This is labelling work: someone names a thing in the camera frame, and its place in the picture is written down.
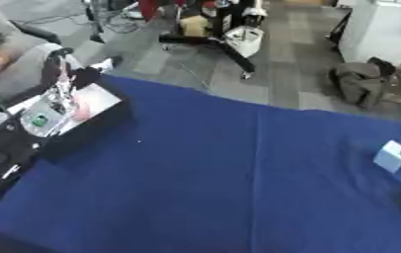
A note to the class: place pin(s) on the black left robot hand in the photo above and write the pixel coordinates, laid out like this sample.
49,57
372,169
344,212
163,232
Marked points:
50,67

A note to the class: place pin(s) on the pale blue block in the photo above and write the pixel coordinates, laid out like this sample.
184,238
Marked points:
390,156

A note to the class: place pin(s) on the black box white inside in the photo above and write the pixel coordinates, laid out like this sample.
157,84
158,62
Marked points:
97,128

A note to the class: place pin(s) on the tan cardboard box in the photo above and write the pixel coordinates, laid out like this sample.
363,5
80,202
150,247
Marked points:
194,25

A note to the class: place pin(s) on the person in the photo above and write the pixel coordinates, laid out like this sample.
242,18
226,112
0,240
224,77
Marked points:
14,62

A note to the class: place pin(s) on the pink toy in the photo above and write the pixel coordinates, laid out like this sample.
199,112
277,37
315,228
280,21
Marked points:
83,108

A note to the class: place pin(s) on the black tripod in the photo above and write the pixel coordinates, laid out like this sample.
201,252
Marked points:
94,19

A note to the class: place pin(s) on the olive bag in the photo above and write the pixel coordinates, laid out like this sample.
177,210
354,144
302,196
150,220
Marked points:
359,82

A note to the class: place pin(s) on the white cabinet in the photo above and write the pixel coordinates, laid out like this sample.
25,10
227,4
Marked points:
382,29

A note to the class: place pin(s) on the black wheeled stand base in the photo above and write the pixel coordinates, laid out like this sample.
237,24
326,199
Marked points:
221,46

